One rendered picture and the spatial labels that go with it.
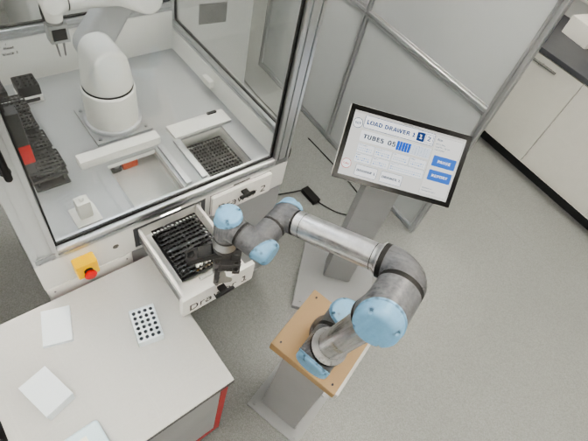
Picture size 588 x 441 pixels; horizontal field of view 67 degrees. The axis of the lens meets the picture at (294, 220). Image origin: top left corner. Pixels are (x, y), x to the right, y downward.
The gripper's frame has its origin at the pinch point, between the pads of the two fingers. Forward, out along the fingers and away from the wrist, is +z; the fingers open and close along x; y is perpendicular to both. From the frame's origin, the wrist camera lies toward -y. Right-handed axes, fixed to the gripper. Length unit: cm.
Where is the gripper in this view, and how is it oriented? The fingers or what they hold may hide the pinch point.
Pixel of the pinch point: (214, 277)
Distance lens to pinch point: 148.7
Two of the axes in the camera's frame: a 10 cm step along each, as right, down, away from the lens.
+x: -1.2, -8.0, 5.9
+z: -1.9, 6.0, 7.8
